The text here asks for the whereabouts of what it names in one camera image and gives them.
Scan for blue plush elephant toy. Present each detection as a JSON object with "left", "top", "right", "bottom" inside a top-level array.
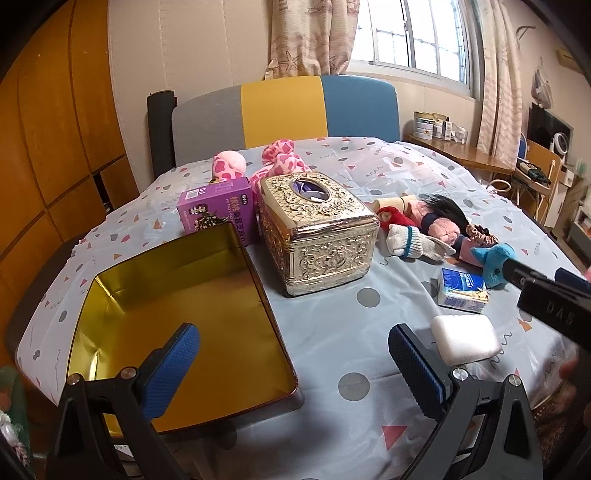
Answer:
[{"left": 459, "top": 237, "right": 516, "bottom": 289}]

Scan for white foam block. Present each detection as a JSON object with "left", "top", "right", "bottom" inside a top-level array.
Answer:
[{"left": 431, "top": 314, "right": 502, "bottom": 366}]

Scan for blue white tissue pack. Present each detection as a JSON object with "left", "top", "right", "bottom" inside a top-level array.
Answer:
[{"left": 437, "top": 268, "right": 489, "bottom": 314}]

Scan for pink towel blue band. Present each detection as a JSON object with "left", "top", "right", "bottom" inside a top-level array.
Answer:
[{"left": 409, "top": 200, "right": 461, "bottom": 246}]

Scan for black hair wig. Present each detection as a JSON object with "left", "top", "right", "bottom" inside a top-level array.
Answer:
[{"left": 420, "top": 194, "right": 469, "bottom": 235}]

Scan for white knitted glove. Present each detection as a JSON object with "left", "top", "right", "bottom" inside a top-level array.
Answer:
[{"left": 386, "top": 224, "right": 456, "bottom": 262}]

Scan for red christmas sock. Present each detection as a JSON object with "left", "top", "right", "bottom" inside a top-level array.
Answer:
[{"left": 377, "top": 206, "right": 416, "bottom": 232}]

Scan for brown satin scrunchie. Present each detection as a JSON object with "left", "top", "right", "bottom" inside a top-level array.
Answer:
[{"left": 466, "top": 224, "right": 499, "bottom": 248}]

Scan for beige cloth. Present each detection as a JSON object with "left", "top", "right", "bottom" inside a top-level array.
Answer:
[{"left": 370, "top": 195, "right": 417, "bottom": 215}]

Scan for gold metal tray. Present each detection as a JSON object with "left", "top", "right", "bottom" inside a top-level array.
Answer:
[{"left": 68, "top": 222, "right": 304, "bottom": 434}]

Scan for patterned white tablecloth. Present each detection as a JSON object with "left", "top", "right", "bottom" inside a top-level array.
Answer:
[{"left": 16, "top": 138, "right": 571, "bottom": 479}]

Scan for wooden side desk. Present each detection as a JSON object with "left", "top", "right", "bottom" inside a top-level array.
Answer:
[{"left": 405, "top": 134, "right": 515, "bottom": 176}]

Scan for black monitor screen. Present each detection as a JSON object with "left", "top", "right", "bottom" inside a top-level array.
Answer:
[{"left": 526, "top": 103, "right": 572, "bottom": 155}]

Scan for striped beige curtain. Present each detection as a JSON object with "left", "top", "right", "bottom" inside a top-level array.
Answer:
[{"left": 475, "top": 1, "right": 523, "bottom": 170}]

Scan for purple cardboard box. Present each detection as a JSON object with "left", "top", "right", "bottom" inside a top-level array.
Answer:
[{"left": 176, "top": 177, "right": 259, "bottom": 246}]

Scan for white green milk can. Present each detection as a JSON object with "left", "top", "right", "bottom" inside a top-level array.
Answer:
[{"left": 414, "top": 111, "right": 435, "bottom": 140}]

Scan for wooden wardrobe panels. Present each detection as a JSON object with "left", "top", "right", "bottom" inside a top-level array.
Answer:
[{"left": 1, "top": 1, "right": 138, "bottom": 365}]

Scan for pink spotted plush toy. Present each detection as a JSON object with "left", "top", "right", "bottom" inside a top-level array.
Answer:
[{"left": 211, "top": 139, "right": 311, "bottom": 194}]

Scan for grey yellow blue chair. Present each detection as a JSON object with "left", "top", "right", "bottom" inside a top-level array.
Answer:
[{"left": 171, "top": 75, "right": 401, "bottom": 166}]

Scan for black rolled mat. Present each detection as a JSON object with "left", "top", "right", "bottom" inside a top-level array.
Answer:
[{"left": 147, "top": 90, "right": 177, "bottom": 178}]

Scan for floral beige curtain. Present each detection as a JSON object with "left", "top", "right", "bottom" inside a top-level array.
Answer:
[{"left": 264, "top": 0, "right": 360, "bottom": 80}]

